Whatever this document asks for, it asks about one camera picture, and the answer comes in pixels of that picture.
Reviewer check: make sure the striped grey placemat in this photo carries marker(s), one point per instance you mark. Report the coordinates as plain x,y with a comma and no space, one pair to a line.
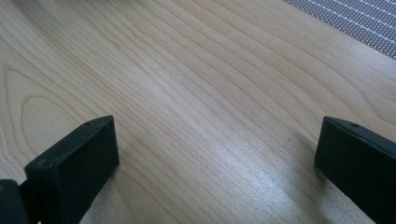
358,18

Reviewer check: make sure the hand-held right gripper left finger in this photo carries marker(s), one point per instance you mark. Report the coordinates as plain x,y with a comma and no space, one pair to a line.
74,174

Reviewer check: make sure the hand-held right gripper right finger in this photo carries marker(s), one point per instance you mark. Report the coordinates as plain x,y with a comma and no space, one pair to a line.
361,168

